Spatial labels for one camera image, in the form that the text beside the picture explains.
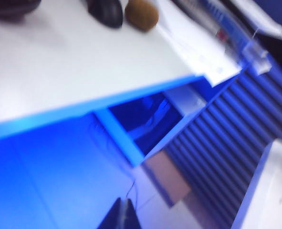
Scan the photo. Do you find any black grey upside-down mouse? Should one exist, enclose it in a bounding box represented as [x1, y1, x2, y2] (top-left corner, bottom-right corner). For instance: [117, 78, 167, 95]
[0, 0, 42, 23]

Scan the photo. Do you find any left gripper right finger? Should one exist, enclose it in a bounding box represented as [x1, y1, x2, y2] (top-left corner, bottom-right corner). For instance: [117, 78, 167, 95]
[124, 198, 142, 229]

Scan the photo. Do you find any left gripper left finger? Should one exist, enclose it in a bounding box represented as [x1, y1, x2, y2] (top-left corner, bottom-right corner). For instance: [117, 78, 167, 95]
[99, 197, 124, 229]

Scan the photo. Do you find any black upright computer mouse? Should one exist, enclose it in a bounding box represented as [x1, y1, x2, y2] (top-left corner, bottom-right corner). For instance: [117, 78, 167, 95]
[86, 0, 124, 30]

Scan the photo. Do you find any white printed paper sheet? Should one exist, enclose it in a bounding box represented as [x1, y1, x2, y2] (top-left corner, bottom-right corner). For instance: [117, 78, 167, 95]
[155, 0, 243, 87]

